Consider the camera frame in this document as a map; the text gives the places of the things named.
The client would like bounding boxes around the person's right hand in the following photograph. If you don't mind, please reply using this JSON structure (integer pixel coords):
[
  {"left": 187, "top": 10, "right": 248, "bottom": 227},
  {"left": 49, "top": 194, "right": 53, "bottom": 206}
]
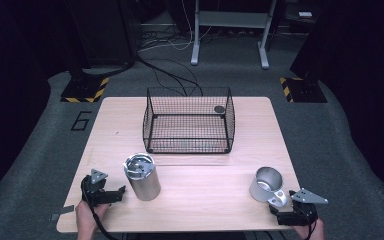
[{"left": 293, "top": 219, "right": 326, "bottom": 240}]

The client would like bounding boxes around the black wire basket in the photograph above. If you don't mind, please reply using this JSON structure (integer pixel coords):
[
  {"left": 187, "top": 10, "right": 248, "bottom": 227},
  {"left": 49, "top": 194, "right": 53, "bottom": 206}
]
[{"left": 142, "top": 86, "right": 236, "bottom": 155}]

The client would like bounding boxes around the grey tape strip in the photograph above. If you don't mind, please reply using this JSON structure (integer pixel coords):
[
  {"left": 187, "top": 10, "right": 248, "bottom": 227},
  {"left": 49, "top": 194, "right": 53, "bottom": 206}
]
[{"left": 50, "top": 204, "right": 75, "bottom": 222}]

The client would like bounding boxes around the dark cabinet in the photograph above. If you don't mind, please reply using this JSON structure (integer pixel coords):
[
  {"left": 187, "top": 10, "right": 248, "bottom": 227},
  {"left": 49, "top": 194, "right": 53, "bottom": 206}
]
[{"left": 64, "top": 0, "right": 138, "bottom": 69}]

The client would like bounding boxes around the black floor cable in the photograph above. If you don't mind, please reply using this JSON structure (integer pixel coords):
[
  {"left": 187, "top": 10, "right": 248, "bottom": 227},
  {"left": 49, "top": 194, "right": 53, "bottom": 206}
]
[{"left": 135, "top": 54, "right": 204, "bottom": 98}]

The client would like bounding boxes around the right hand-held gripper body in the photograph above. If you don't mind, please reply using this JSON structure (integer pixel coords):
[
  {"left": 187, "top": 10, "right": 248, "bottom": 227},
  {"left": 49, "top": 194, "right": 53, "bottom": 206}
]
[{"left": 276, "top": 188, "right": 329, "bottom": 227}]

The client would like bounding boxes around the person's left hand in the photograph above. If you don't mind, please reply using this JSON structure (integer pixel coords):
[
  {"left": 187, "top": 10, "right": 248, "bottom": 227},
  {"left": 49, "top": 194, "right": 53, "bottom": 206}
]
[{"left": 75, "top": 200, "right": 109, "bottom": 240}]

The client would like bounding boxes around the steel mug with handle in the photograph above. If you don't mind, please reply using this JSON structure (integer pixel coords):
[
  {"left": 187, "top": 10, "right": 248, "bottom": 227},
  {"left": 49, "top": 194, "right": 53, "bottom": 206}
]
[{"left": 249, "top": 166, "right": 288, "bottom": 207}]

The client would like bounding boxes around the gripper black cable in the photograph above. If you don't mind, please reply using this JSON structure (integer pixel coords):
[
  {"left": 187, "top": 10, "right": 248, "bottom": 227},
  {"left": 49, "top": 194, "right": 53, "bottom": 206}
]
[
  {"left": 307, "top": 213, "right": 317, "bottom": 240},
  {"left": 80, "top": 175, "right": 123, "bottom": 240}
]

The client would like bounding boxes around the white metal desk frame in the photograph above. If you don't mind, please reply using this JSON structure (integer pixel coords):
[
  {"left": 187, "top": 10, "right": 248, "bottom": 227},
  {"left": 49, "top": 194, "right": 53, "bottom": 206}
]
[{"left": 190, "top": 0, "right": 278, "bottom": 70}]

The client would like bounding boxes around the white floor cable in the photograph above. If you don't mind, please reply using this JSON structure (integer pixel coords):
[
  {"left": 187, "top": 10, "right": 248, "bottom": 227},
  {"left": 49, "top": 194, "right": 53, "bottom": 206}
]
[{"left": 139, "top": 0, "right": 214, "bottom": 53}]

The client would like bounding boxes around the steel tumbler with lid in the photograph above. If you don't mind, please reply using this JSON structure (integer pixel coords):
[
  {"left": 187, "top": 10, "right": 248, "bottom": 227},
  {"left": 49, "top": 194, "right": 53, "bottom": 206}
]
[{"left": 123, "top": 152, "right": 162, "bottom": 202}]

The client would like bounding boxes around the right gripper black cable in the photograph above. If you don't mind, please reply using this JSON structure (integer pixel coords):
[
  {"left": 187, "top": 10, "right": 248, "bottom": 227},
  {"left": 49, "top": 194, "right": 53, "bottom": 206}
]
[{"left": 307, "top": 213, "right": 317, "bottom": 240}]

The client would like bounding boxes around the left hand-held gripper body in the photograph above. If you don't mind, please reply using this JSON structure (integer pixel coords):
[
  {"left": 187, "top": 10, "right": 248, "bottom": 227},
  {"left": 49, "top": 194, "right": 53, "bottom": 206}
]
[{"left": 81, "top": 168, "right": 114, "bottom": 208}]

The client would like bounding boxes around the black stand base striped tape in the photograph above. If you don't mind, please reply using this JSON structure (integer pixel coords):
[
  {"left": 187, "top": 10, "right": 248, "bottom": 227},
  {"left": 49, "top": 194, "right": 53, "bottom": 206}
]
[
  {"left": 279, "top": 77, "right": 328, "bottom": 104},
  {"left": 60, "top": 74, "right": 110, "bottom": 104}
]

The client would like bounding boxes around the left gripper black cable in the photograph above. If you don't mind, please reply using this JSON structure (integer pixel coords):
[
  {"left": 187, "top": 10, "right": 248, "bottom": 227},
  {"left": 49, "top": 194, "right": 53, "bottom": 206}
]
[{"left": 80, "top": 175, "right": 123, "bottom": 240}]

